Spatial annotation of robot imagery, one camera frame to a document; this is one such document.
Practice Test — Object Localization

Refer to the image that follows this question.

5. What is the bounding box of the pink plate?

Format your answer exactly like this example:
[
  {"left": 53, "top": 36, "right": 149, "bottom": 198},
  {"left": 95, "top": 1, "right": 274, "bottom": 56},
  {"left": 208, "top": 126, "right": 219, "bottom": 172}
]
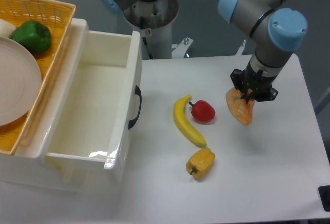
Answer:
[{"left": 1, "top": 37, "right": 42, "bottom": 125}]

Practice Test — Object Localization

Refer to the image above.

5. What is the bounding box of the black object at table edge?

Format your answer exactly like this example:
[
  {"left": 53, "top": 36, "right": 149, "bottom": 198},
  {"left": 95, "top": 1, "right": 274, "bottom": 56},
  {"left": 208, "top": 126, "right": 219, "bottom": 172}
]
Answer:
[{"left": 318, "top": 185, "right": 330, "bottom": 212}]

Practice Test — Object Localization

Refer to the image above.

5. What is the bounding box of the triangle bread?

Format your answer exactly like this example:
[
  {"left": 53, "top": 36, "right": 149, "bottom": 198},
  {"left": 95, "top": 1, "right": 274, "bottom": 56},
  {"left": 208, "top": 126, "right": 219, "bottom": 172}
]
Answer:
[{"left": 226, "top": 87, "right": 255, "bottom": 126}]

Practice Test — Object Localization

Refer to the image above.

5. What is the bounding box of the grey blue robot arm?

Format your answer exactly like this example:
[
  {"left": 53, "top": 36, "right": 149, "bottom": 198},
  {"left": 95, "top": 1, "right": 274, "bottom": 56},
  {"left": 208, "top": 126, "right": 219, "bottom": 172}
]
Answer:
[{"left": 101, "top": 0, "right": 308, "bottom": 102}]

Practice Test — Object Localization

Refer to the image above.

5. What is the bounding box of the white open upper drawer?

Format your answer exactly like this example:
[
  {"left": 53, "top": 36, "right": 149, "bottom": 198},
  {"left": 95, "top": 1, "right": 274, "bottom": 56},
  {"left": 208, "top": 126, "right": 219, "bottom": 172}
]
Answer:
[{"left": 47, "top": 31, "right": 142, "bottom": 182}]

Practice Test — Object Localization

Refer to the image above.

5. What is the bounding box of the yellow woven basket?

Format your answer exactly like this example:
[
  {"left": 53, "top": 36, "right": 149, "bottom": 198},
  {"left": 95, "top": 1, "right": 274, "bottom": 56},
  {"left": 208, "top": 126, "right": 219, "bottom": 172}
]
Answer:
[{"left": 1, "top": 0, "right": 76, "bottom": 155}]

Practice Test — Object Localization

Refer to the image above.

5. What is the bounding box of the white metal bracket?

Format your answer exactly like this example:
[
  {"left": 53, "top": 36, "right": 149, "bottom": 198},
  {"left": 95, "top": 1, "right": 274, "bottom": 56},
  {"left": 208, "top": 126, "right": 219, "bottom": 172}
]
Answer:
[{"left": 171, "top": 37, "right": 194, "bottom": 59}]

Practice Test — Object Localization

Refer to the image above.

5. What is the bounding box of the yellow banana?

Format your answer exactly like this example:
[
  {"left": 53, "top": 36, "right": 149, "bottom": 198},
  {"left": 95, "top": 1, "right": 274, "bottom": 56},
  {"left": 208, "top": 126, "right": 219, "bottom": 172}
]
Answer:
[{"left": 173, "top": 94, "right": 207, "bottom": 148}]

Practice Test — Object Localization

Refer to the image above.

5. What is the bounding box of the green bell pepper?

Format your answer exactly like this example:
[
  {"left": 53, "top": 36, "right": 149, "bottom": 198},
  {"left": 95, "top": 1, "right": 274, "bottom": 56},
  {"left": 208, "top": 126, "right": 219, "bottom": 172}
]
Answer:
[{"left": 10, "top": 20, "right": 52, "bottom": 55}]

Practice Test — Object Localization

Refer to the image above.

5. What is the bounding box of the red bell pepper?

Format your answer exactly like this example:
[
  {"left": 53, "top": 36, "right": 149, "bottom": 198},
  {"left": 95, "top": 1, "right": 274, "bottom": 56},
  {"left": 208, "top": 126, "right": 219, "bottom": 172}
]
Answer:
[{"left": 188, "top": 100, "right": 216, "bottom": 123}]

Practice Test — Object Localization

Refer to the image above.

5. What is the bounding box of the yellow bell pepper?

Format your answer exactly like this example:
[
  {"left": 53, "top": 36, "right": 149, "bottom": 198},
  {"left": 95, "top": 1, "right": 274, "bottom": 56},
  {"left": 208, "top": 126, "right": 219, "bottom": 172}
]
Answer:
[{"left": 186, "top": 148, "right": 215, "bottom": 181}]

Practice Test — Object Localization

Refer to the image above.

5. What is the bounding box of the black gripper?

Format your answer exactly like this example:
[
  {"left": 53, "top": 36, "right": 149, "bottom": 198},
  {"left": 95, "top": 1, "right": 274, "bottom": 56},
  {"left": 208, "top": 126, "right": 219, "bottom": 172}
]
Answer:
[{"left": 230, "top": 59, "right": 278, "bottom": 104}]

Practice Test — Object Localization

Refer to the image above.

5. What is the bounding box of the white radish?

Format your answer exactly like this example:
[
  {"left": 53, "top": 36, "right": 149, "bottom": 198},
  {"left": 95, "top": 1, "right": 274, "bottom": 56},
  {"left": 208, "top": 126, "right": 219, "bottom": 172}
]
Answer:
[{"left": 0, "top": 19, "right": 17, "bottom": 38}]

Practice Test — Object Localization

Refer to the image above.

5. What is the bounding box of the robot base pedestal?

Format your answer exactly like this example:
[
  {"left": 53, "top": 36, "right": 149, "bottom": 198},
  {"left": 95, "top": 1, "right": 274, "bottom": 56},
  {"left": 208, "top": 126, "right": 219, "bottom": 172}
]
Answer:
[{"left": 123, "top": 0, "right": 178, "bottom": 59}]

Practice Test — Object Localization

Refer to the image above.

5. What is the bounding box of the black drawer handle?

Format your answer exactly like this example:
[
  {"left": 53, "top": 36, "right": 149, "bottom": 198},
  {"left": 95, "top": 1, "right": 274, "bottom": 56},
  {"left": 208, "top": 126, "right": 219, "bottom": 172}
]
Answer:
[{"left": 128, "top": 85, "right": 142, "bottom": 130}]

